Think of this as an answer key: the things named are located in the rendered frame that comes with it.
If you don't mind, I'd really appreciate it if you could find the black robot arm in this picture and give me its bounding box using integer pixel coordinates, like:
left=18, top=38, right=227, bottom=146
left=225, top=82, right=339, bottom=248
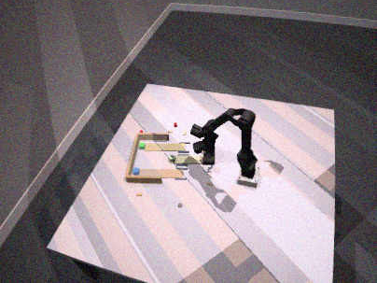
left=190, top=108, right=258, bottom=178

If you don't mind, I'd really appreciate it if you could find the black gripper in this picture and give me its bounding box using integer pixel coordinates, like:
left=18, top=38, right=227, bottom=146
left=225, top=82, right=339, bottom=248
left=202, top=140, right=216, bottom=165

